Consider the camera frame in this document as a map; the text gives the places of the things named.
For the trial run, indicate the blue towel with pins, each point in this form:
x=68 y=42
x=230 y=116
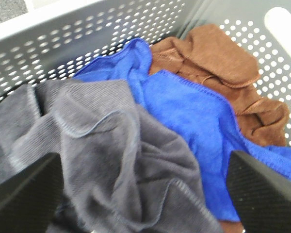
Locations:
x=201 y=116

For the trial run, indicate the grey perforated basket orange rim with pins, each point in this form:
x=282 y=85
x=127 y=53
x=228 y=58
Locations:
x=56 y=40

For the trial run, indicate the brown towel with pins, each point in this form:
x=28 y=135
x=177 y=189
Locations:
x=209 y=57

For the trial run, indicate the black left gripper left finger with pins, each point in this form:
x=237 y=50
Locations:
x=29 y=199

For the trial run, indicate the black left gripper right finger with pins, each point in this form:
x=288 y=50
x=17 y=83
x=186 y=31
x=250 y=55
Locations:
x=260 y=195

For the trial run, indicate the dark grey towel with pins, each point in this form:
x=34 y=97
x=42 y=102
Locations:
x=123 y=171

